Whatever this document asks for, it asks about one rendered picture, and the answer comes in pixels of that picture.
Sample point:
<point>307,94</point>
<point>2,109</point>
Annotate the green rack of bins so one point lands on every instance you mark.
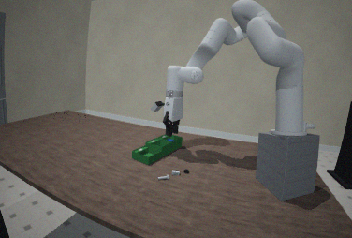
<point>153,152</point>

